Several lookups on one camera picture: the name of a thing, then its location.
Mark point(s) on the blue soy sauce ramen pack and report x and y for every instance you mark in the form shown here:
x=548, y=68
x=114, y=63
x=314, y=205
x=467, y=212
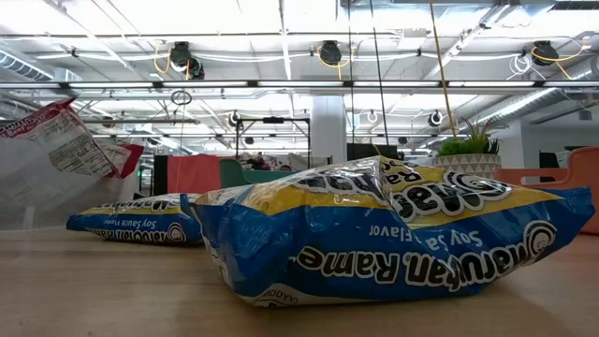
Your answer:
x=140, y=224
x=351, y=243

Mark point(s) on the red beef ramen pack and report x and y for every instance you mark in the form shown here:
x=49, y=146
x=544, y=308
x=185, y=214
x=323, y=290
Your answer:
x=131, y=156
x=70, y=140

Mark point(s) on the white building column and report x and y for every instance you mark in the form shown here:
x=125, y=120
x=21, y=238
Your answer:
x=327, y=131

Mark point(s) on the teal plastic bin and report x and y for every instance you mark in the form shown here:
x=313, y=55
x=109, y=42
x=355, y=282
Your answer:
x=231, y=173

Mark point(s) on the black monitor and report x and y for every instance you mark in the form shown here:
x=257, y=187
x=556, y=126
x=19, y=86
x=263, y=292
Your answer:
x=369, y=150

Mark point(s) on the small black ceiling reel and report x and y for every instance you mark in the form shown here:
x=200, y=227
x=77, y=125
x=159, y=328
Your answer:
x=431, y=121
x=234, y=119

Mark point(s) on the red partition panel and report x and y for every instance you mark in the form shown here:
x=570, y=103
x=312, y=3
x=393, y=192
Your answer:
x=192, y=173

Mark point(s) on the potted plant patterned white pot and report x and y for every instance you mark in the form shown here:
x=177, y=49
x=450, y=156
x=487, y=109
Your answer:
x=463, y=164

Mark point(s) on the tan hanging rod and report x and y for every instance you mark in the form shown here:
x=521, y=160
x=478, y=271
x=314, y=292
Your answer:
x=442, y=70

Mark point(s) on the clear plastic bin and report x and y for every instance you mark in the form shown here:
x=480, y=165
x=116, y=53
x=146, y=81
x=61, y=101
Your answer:
x=56, y=201

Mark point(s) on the orange plastic bin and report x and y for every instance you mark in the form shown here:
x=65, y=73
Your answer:
x=582, y=173

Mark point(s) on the black gantry frame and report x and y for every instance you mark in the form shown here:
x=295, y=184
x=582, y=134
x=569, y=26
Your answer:
x=273, y=120

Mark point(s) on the black overhead light rail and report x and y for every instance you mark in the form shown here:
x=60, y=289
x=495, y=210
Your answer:
x=299, y=84

